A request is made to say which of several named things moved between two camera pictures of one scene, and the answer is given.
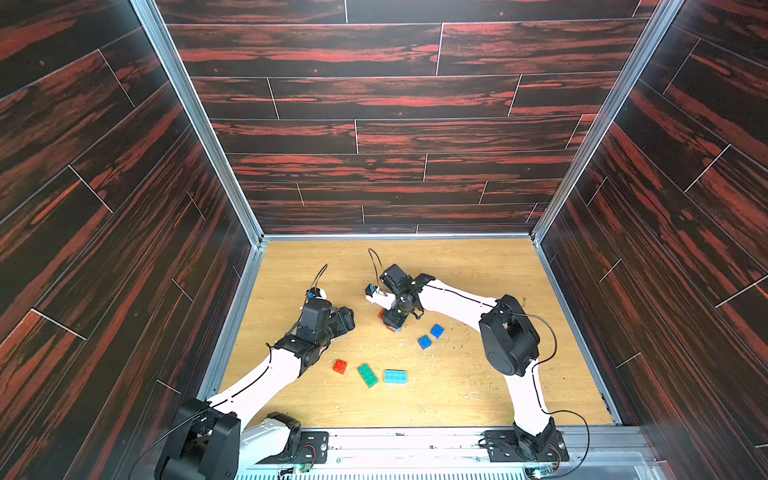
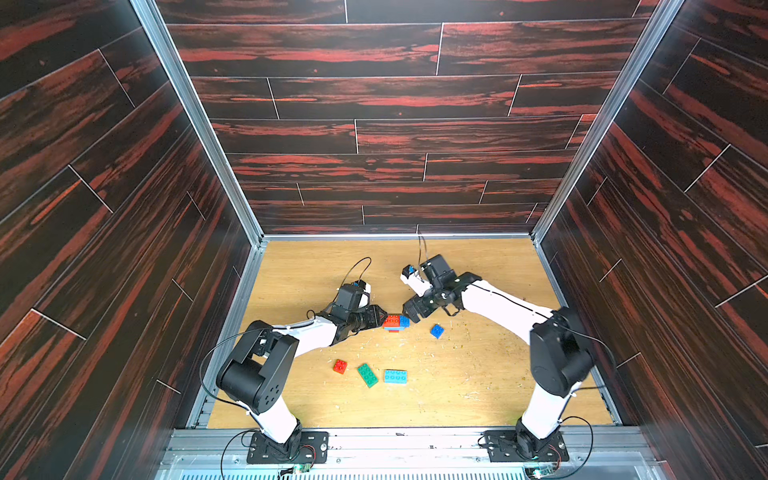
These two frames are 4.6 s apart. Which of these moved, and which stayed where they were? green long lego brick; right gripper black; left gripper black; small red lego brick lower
Moved: right gripper black; left gripper black
Stayed: green long lego brick; small red lego brick lower
